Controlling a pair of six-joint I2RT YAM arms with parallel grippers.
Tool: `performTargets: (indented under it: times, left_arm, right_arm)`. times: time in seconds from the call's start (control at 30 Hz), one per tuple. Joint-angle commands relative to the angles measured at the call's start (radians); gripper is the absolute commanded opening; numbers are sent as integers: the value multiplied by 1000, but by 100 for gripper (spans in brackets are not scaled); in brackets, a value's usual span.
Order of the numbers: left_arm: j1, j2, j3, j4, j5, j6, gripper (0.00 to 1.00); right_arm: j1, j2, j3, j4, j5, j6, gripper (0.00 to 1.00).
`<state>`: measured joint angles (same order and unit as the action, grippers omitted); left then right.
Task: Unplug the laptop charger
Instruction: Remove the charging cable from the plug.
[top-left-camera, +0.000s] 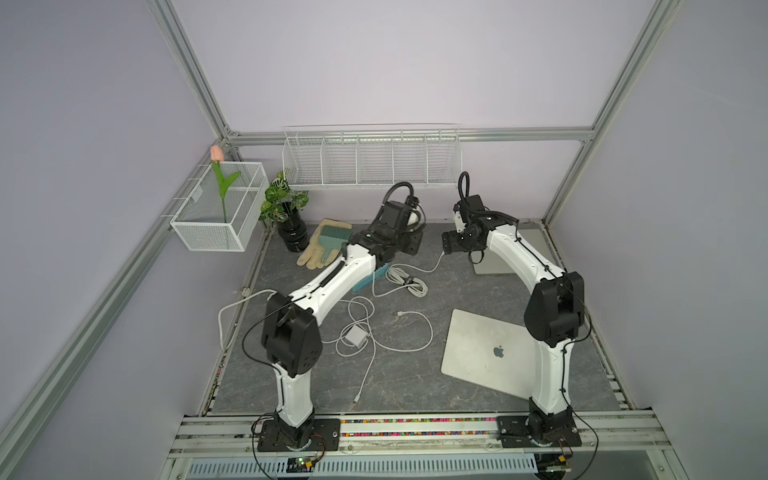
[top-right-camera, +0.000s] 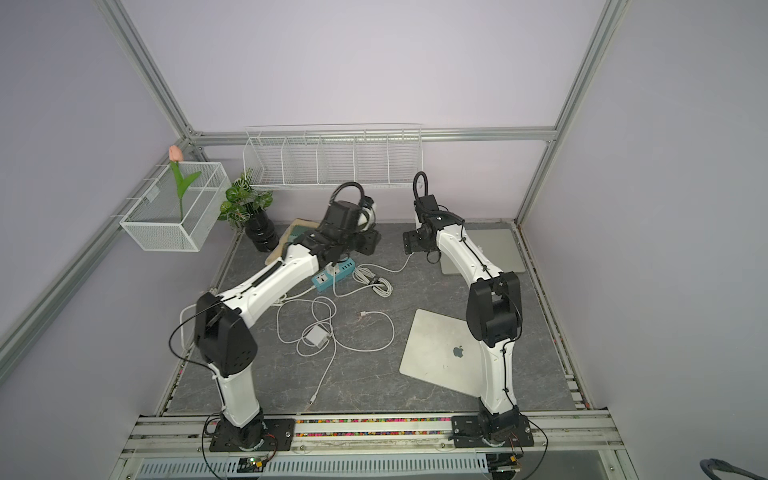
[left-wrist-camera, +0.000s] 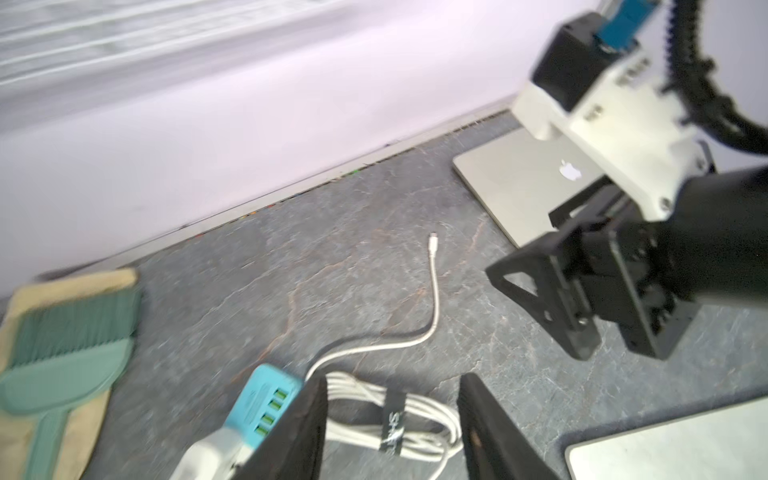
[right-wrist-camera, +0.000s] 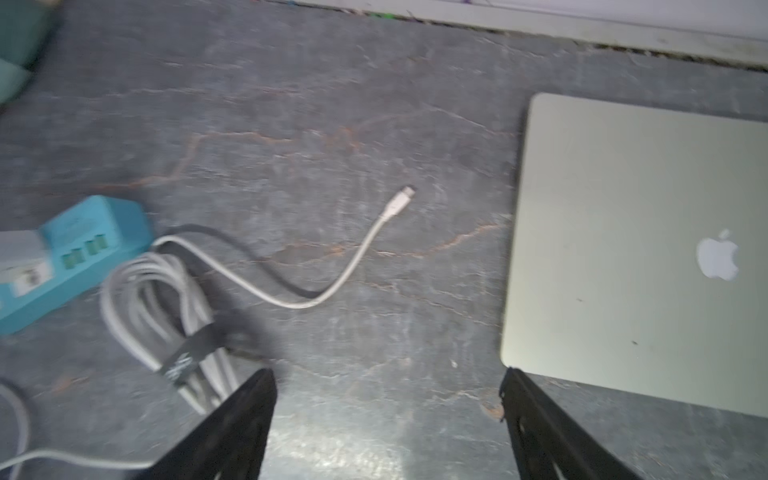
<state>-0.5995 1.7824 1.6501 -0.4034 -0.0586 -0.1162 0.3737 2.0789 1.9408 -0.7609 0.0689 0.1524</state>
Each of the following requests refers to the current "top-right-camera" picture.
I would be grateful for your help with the white power adapter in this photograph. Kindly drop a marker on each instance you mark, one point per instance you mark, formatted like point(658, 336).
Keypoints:
point(316, 336)

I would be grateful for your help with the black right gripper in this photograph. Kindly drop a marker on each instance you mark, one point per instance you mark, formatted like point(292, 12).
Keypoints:
point(410, 241)

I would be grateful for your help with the pink artificial tulip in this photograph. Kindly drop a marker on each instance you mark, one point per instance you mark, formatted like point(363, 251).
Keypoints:
point(182, 182)

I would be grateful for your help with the beige green work glove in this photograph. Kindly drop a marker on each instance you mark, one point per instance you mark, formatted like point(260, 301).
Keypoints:
point(292, 232)

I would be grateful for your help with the white vented cable duct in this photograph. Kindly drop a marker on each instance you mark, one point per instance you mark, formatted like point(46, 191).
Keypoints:
point(332, 466)

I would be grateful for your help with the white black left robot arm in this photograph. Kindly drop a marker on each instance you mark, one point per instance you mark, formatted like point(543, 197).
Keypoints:
point(223, 322)

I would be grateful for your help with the white wire basket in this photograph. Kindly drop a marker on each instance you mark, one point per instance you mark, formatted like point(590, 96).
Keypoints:
point(153, 220)

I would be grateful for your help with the silver laptop near front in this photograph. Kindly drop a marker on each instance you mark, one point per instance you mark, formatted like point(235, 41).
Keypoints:
point(440, 350)

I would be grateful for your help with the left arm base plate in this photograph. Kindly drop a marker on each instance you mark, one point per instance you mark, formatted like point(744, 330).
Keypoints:
point(271, 434)

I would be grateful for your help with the green plant in black pot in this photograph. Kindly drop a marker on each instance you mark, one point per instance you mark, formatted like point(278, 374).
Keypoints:
point(245, 209)

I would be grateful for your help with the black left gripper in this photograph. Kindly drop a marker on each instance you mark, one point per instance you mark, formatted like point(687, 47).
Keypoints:
point(373, 239)

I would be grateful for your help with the silver laptop at back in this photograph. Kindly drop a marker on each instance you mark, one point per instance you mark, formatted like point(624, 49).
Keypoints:
point(497, 245)

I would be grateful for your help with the silver laptop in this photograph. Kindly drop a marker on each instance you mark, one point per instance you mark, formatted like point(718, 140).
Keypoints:
point(440, 350)
point(497, 245)

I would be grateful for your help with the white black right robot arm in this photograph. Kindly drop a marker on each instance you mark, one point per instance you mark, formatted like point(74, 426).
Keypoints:
point(493, 310)

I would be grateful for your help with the teal white power strip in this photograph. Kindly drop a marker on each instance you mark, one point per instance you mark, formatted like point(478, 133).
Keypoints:
point(333, 273)

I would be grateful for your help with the long white wire shelf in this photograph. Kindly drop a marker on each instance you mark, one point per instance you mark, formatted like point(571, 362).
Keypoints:
point(317, 156)

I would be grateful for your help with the colourful bead strip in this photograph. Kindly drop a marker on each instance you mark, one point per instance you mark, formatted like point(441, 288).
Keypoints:
point(372, 426)

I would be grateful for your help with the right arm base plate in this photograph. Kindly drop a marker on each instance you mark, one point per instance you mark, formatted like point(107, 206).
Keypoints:
point(491, 430)

